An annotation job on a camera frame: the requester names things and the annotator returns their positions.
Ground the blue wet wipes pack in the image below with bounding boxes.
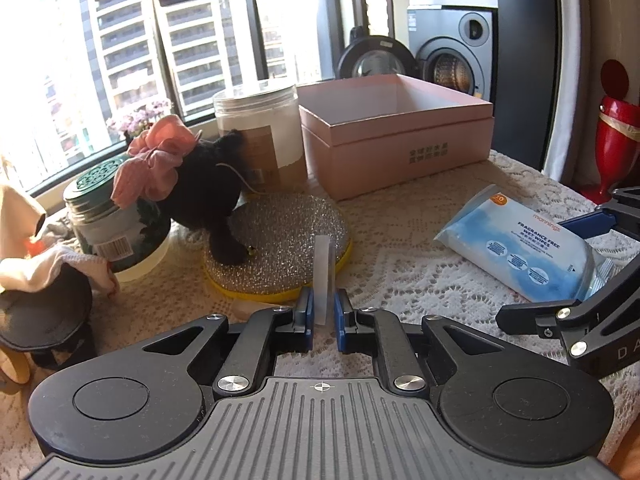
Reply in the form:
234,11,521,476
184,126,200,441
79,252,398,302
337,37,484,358
435,185,614,302

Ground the dark framed mirror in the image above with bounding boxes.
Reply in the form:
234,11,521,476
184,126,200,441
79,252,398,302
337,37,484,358
352,0,395,38

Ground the green lid glass jar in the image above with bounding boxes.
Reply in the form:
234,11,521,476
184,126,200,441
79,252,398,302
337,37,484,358
63,154,171,283

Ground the pink cardboard box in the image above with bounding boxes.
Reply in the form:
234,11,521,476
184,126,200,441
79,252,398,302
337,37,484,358
297,75,494,200

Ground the pink orchid flower pot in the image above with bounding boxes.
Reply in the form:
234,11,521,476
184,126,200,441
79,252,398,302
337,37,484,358
105,98,174,145

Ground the white glove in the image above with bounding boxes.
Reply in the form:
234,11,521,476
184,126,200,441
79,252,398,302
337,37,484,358
1,244,119,296

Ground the brown tape roll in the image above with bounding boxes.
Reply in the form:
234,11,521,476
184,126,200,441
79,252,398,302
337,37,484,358
1,347,30,386

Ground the white lace tablecloth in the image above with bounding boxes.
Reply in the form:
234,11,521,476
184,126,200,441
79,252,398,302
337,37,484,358
1,152,639,479

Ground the beige cloth pile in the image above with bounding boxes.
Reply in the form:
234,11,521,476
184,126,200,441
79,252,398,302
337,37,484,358
0,181,47,259

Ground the grey washing machine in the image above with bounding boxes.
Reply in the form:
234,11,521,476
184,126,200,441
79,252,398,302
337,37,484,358
336,0,498,102

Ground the white powder plastic jar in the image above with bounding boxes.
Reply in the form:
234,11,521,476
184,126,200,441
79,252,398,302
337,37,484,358
213,78,307,192

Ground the pink hair scrunchie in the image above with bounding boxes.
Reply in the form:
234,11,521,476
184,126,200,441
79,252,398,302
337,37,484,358
111,114,202,209

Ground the glittery round yellow pad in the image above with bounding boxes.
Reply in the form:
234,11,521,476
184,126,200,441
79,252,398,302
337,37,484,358
203,193,352,304

